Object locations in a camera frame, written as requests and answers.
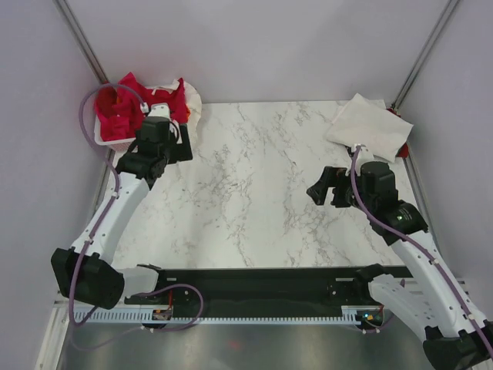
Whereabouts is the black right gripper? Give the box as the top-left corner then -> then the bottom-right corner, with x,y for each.
307,165 -> 375,214

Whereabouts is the cream white t shirt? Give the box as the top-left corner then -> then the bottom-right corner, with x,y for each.
146,79 -> 203,150

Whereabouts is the magenta pink t shirt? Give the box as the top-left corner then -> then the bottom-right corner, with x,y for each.
95,72 -> 186,142

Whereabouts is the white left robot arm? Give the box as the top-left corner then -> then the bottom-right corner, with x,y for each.
51,103 -> 193,310

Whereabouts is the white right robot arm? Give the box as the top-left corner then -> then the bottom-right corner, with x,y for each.
307,145 -> 492,369

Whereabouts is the white plastic laundry basket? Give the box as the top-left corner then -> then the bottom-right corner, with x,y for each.
93,82 -> 182,153

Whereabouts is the folded cream t shirt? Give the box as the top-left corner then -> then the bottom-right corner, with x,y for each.
325,93 -> 413,163

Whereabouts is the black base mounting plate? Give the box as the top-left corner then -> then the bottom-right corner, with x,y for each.
124,264 -> 411,315

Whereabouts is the white slotted cable duct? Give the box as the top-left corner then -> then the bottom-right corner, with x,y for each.
69,306 -> 394,325

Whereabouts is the left aluminium frame post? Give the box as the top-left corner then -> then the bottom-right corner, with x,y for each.
52,0 -> 108,83

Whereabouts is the aluminium frame post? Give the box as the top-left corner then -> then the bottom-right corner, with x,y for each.
390,0 -> 462,111
52,0 -> 108,83

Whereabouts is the right aluminium frame post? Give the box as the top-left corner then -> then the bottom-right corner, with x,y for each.
390,0 -> 462,111

